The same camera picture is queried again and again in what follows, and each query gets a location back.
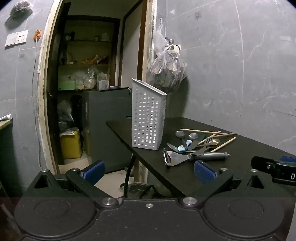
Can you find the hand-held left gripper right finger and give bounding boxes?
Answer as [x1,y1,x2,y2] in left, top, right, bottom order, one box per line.
[178,160,275,208]

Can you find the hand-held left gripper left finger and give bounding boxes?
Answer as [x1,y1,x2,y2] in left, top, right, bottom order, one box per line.
[24,160,119,208]

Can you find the steel fork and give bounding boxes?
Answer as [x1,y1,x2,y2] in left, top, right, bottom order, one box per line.
[191,137,213,156]

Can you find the steel peeler grey handle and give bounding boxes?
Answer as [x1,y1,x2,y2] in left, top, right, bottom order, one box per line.
[162,149,231,167]

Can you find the gold spoon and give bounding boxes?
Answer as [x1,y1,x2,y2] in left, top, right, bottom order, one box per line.
[196,138,221,148]

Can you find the light blue plastic spoon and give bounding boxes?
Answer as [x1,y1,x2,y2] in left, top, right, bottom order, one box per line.
[178,140,192,152]

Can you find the plain wooden chopstick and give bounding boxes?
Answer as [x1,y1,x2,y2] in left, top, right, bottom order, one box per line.
[180,128,222,135]
[209,137,237,153]

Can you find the banded wooden chopstick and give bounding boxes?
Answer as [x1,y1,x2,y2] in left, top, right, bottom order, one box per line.
[208,133,238,138]
[198,131,222,144]

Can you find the white perforated utensil basket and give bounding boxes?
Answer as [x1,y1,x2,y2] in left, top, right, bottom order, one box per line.
[131,78,167,150]

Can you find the black table leg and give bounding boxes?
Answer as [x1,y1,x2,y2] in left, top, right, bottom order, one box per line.
[124,153,137,198]

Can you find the yellow jerry can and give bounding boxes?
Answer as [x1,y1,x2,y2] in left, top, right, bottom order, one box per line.
[60,130,83,159]

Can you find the grey cabinet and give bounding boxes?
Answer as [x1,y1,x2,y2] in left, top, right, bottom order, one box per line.
[82,88,139,173]

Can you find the steel pot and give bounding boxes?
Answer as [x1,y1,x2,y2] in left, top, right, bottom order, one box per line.
[128,182,152,199]

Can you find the black plastic bag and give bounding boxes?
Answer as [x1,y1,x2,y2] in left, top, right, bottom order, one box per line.
[57,100,77,134]

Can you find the green box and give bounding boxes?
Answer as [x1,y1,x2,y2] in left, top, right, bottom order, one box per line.
[58,80,76,91]

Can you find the clear bags of food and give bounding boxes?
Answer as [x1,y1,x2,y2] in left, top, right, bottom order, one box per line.
[75,66,99,90]

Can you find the wooden counter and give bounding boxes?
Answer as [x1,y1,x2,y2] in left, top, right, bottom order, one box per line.
[0,119,13,130]

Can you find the large plastic bag dried goods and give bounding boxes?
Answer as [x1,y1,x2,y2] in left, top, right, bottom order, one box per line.
[146,49,188,93]

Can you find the wooden shelf unit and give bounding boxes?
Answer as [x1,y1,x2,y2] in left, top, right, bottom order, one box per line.
[58,16,121,91]

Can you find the dark wooden door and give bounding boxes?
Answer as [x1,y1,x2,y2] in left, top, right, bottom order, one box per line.
[47,2,70,167]

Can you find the row of snack packets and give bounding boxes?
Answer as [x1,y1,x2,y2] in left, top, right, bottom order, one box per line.
[69,55,107,65]

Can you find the clear empty plastic bag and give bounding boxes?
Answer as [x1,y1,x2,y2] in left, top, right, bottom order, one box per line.
[153,23,168,50]

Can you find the wooden door frame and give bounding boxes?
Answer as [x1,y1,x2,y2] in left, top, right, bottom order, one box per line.
[37,0,158,175]

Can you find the wall faucet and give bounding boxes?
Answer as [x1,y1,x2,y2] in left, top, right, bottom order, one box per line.
[165,37,181,53]

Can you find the white hanging cable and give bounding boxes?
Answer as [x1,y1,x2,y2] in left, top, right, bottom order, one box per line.
[32,39,43,168]

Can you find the white wall switch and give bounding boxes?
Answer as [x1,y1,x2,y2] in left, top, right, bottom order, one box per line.
[5,32,18,47]

